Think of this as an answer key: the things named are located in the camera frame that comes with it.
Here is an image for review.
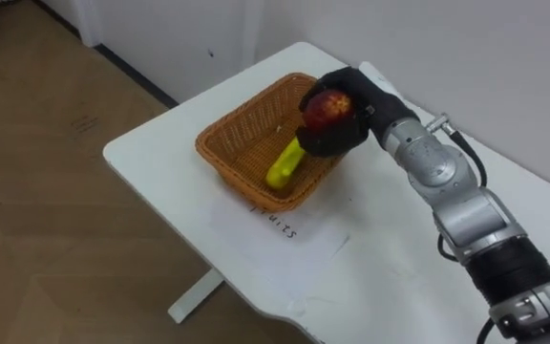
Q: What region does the yellow banana soft toy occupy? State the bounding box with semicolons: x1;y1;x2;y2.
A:
264;137;307;190

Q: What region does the white desk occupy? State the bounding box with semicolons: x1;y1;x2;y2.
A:
102;41;550;344

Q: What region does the red apple soft toy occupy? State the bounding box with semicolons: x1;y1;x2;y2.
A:
302;89;355;133

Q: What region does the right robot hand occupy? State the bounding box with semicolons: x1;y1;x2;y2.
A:
295;60;420;159

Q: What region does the orange wicker basket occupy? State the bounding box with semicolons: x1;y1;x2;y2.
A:
195;72;344;213

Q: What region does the white paper sheet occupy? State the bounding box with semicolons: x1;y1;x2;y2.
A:
197;190;351;317

